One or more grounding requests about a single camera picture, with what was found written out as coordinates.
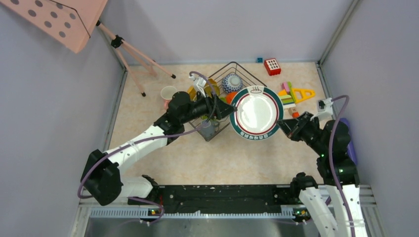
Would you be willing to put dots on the grey mug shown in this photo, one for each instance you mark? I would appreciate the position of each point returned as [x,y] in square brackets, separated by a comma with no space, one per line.
[209,128]

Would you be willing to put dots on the pink mug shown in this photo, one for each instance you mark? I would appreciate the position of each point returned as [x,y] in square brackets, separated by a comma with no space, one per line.
[167,93]

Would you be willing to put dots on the black wire dish rack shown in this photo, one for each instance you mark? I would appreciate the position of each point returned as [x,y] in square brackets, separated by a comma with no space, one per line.
[248,79]

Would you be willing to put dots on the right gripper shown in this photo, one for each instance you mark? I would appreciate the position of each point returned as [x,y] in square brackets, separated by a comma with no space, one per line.
[290,126]

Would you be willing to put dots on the yellow triangle toy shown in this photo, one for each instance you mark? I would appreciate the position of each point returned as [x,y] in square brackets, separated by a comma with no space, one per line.
[299,94]

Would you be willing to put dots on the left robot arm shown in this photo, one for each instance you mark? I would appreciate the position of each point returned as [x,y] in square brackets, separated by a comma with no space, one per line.
[102,176]

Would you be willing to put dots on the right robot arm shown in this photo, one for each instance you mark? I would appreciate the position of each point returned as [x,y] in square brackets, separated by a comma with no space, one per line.
[340,215]

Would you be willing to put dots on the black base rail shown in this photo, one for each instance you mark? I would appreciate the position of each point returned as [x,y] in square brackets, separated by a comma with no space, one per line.
[223,199]

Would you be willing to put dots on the red toy block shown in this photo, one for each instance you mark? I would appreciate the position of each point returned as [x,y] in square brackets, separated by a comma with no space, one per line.
[272,66]

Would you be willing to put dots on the blue red patterned bowl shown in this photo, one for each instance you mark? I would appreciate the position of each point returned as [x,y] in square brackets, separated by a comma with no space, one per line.
[232,83]

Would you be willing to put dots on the purple handle tool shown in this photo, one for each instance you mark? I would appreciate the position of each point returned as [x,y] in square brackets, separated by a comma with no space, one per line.
[350,147]

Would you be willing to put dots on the yellow polka dot plate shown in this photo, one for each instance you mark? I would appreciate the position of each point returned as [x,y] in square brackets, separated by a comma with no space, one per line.
[208,90]

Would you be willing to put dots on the white plate green rim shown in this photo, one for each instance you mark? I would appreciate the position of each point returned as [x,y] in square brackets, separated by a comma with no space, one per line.
[258,110]

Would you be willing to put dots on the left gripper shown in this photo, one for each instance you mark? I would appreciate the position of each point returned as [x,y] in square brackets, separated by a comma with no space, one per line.
[216,106]

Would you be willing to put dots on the pink perforated stand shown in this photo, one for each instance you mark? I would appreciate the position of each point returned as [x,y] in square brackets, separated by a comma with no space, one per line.
[72,22]

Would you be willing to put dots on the orange bowl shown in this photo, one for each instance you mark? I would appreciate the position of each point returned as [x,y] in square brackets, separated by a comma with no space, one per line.
[230,96]

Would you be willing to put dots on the colourful toy block stack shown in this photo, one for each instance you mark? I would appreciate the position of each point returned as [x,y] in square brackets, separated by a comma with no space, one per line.
[287,98]

